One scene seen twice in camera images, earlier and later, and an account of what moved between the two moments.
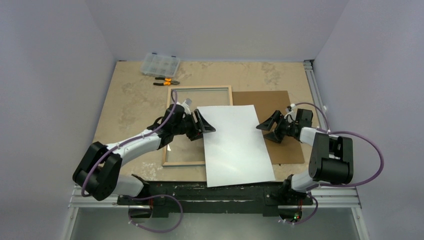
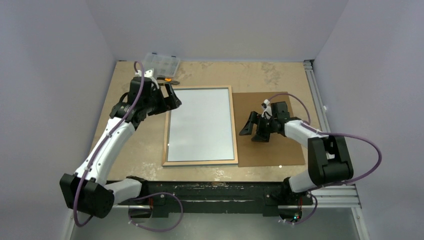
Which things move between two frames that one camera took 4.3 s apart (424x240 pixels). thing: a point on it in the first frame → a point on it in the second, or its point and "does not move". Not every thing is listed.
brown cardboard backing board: x=266 y=103 does not move
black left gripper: x=198 y=128 → x=172 y=101
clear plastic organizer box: x=159 y=65 does not move
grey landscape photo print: x=236 y=153 → x=201 y=127
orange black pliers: x=168 y=81 does not move
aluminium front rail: x=337 y=198 does not move
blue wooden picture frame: x=181 y=151 → x=213 y=162
